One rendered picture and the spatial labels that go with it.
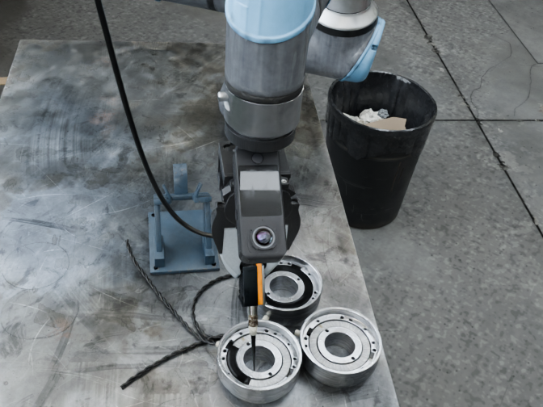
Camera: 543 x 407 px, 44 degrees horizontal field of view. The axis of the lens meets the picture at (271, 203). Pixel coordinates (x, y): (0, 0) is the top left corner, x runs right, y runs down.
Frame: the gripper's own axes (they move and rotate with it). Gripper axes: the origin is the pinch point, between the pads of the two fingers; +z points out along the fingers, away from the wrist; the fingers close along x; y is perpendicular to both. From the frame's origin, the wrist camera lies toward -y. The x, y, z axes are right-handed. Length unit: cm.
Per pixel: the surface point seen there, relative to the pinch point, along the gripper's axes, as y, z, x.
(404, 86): 125, 54, -70
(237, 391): -7.6, 12.5, 2.0
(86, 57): 76, 15, 23
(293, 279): 9.3, 12.1, -8.0
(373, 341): -2.3, 12.2, -16.5
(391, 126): 111, 60, -63
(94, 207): 29.3, 15.1, 20.1
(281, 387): -8.3, 11.3, -3.2
